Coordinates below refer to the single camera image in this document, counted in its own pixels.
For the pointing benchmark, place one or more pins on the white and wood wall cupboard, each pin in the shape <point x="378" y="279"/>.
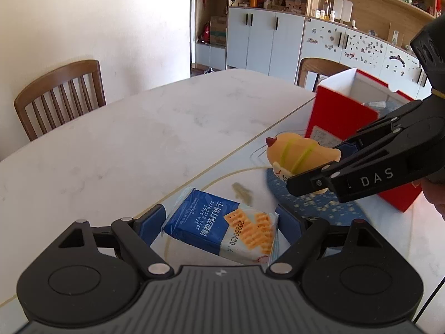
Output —
<point x="271" y="38"/>

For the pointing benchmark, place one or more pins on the printed cardboard box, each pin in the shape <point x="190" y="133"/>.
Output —
<point x="218" y="31"/>

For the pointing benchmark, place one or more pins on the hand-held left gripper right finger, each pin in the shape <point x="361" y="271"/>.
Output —
<point x="288" y="222"/>

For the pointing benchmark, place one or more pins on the person's right hand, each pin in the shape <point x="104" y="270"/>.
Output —
<point x="436" y="195"/>

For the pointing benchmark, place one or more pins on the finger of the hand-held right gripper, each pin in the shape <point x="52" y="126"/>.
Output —
<point x="313" y="181"/>
<point x="349" y="151"/>

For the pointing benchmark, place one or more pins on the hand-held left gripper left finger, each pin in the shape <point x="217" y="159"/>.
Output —
<point x="153" y="222"/>

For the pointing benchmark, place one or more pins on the wooden slat-back chair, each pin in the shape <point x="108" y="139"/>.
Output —
<point x="59" y="94"/>

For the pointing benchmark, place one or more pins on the blue cracker packet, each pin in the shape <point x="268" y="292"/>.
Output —
<point x="222" y="229"/>

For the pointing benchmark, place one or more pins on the yellow cat toy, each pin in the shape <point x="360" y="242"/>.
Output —
<point x="299" y="153"/>

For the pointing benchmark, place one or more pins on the white marble desktop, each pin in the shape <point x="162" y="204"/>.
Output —
<point x="139" y="128"/>

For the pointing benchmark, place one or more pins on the red cardboard box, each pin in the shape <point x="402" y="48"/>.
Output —
<point x="333" y="118"/>

